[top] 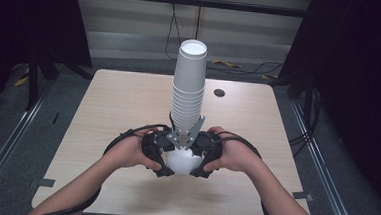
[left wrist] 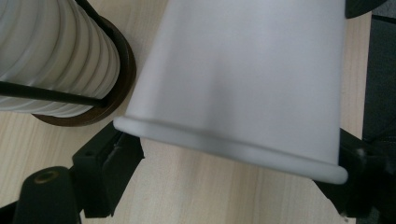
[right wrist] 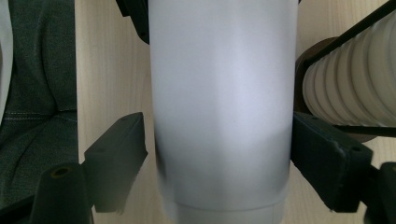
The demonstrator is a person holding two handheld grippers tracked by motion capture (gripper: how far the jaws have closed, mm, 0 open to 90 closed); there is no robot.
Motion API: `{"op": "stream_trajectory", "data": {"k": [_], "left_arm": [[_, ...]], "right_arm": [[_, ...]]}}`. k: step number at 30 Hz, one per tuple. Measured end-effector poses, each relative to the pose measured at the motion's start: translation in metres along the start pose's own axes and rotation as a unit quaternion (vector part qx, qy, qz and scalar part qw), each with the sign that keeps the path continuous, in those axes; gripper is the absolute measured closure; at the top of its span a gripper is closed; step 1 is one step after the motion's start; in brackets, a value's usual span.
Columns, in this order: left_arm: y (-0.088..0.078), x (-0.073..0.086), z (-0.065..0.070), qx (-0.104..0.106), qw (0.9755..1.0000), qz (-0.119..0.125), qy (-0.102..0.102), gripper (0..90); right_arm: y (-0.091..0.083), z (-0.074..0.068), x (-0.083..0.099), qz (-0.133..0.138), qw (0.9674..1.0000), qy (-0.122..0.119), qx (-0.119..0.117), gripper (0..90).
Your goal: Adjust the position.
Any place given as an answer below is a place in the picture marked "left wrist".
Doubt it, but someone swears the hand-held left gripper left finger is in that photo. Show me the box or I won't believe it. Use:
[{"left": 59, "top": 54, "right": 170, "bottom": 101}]
[{"left": 71, "top": 120, "right": 146, "bottom": 219}]

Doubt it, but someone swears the stack of white paper cups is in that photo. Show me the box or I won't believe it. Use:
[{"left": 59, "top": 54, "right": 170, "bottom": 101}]
[{"left": 0, "top": 0, "right": 122, "bottom": 119}]

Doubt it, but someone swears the single white paper cup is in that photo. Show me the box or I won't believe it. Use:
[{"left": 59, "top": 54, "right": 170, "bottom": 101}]
[{"left": 112, "top": 0, "right": 349, "bottom": 186}]

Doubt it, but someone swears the black cup holder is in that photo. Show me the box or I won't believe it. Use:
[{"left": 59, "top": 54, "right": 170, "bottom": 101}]
[{"left": 0, "top": 0, "right": 137, "bottom": 128}]

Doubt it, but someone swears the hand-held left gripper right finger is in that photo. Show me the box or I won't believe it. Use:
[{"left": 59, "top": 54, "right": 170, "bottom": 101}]
[{"left": 313, "top": 127, "right": 396, "bottom": 224}]

